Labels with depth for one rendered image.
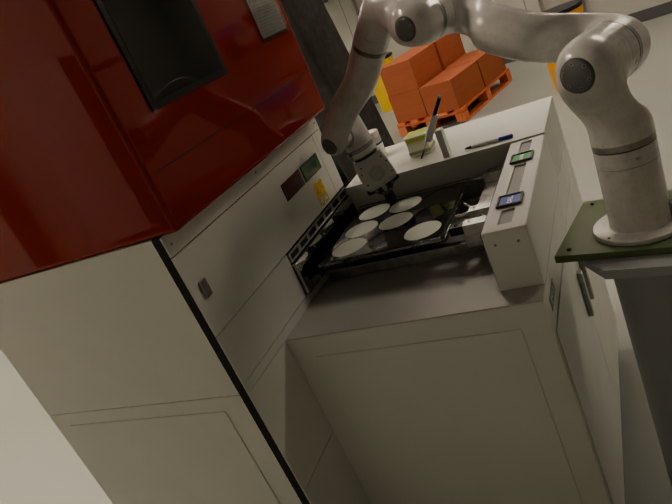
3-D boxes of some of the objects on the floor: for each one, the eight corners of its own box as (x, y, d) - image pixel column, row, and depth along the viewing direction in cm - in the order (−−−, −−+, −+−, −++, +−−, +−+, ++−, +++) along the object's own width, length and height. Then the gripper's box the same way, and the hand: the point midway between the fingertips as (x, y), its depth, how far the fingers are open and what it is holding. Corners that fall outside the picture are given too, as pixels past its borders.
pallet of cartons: (398, 140, 640) (372, 73, 615) (443, 98, 731) (422, 39, 705) (476, 119, 586) (451, 45, 560) (514, 78, 676) (494, 12, 651)
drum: (414, 97, 811) (396, 48, 788) (401, 108, 782) (382, 58, 759) (388, 105, 837) (370, 58, 814) (375, 116, 808) (355, 67, 785)
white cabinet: (402, 565, 180) (285, 341, 152) (461, 360, 258) (391, 186, 229) (642, 579, 149) (551, 301, 121) (626, 340, 227) (569, 137, 198)
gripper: (382, 135, 181) (411, 186, 188) (339, 162, 182) (370, 212, 188) (388, 139, 174) (418, 192, 181) (343, 167, 175) (375, 219, 181)
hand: (390, 197), depth 184 cm, fingers closed
